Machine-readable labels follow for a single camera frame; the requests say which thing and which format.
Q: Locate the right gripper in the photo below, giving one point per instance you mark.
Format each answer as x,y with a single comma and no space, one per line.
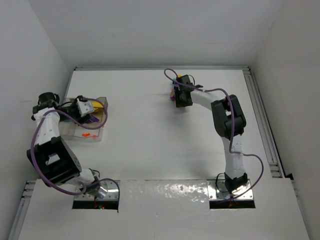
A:
175,90

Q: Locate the dark purple lego plate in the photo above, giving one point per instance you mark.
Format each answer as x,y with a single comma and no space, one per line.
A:
92,119

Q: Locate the yellow lego plate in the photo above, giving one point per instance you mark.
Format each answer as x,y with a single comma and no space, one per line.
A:
97,106

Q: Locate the small orange lego piece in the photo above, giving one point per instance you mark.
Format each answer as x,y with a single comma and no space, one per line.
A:
86,134

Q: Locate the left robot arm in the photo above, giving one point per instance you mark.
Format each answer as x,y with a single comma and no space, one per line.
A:
51,157

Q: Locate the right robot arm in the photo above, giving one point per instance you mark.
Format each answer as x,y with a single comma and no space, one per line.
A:
229,123

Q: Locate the yellow teal purple lego stack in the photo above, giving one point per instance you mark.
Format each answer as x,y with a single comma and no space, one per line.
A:
175,83

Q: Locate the clear container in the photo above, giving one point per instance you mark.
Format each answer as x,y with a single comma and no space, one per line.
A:
73,132

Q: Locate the grey smoked container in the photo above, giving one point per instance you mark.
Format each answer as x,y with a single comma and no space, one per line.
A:
100,99

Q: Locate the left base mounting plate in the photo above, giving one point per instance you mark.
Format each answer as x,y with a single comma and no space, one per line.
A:
104,191

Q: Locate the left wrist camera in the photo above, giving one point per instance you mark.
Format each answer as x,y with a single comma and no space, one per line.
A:
85,107

